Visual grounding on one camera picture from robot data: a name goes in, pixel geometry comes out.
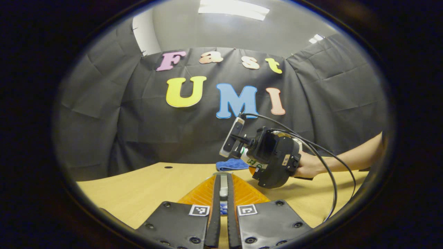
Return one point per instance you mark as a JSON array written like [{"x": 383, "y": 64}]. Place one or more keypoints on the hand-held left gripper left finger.
[{"x": 173, "y": 221}]

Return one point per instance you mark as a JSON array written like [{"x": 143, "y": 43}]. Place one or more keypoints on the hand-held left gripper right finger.
[{"x": 273, "y": 221}]

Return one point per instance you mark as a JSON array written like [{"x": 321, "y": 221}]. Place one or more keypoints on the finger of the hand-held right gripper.
[{"x": 252, "y": 170}]

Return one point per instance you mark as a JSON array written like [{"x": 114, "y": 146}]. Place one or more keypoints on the white green-label water bottle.
[{"x": 250, "y": 160}]

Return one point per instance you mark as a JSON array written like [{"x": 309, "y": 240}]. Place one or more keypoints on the blue towel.
[{"x": 230, "y": 165}]

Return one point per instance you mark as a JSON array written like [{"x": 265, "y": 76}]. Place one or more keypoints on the black backdrop cloth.
[{"x": 155, "y": 138}]

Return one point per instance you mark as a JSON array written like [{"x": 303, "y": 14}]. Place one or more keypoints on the small ceiling light panel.
[{"x": 316, "y": 38}]

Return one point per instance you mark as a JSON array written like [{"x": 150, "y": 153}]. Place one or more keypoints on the long ceiling light panel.
[{"x": 233, "y": 8}]

